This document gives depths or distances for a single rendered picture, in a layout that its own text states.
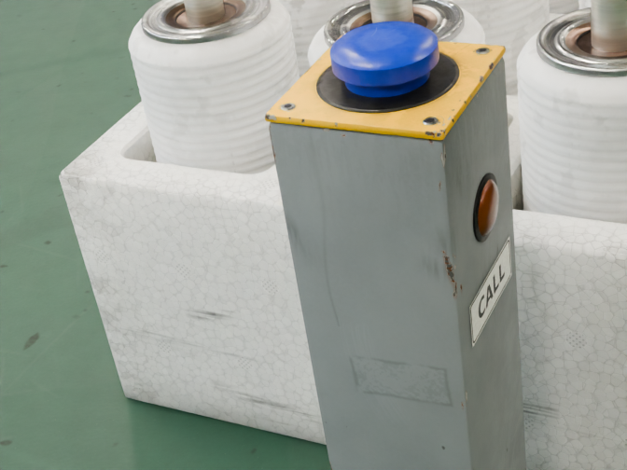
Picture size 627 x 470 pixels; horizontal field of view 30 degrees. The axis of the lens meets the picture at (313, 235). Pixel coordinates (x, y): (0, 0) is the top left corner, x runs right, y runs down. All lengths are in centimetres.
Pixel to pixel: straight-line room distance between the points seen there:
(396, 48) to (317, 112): 4
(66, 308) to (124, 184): 25
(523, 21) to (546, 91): 15
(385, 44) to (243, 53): 23
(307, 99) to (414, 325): 10
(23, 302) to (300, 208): 52
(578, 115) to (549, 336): 12
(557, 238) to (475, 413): 13
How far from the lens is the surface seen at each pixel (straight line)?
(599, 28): 59
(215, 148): 68
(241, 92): 66
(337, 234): 45
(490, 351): 49
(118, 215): 70
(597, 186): 59
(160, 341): 75
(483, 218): 45
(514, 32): 72
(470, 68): 44
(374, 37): 44
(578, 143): 58
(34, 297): 94
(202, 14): 68
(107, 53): 132
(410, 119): 41
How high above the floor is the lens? 51
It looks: 33 degrees down
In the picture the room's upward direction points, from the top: 10 degrees counter-clockwise
